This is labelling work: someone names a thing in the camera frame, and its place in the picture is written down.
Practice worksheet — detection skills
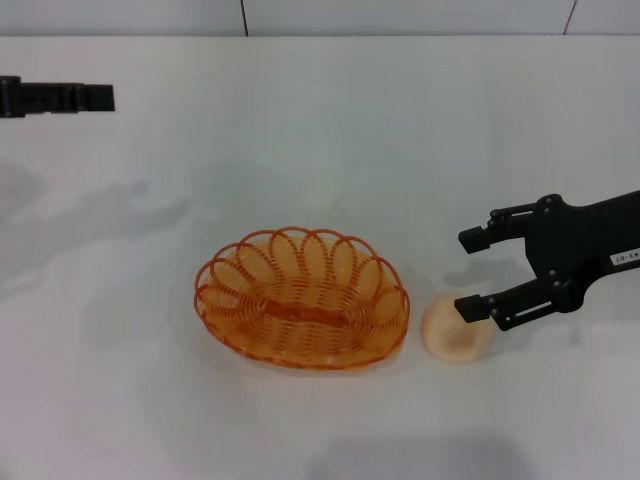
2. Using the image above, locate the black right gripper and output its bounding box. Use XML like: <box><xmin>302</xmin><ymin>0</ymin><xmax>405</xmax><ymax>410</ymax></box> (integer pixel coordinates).
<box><xmin>453</xmin><ymin>189</ymin><xmax>640</xmax><ymax>332</ymax></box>

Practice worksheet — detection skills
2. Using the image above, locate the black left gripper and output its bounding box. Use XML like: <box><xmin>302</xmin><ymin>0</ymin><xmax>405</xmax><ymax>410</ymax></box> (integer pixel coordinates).
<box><xmin>0</xmin><ymin>75</ymin><xmax>116</xmax><ymax>120</ymax></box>

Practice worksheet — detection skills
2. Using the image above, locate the pale peach-shaped bun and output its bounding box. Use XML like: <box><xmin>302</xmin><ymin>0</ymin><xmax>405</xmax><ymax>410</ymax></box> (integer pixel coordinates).
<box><xmin>422</xmin><ymin>292</ymin><xmax>491</xmax><ymax>364</ymax></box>

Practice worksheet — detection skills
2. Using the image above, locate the orange woven plastic basket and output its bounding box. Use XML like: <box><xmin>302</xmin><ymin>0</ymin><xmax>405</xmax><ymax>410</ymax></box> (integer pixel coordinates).
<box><xmin>193</xmin><ymin>227</ymin><xmax>411</xmax><ymax>371</ymax></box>

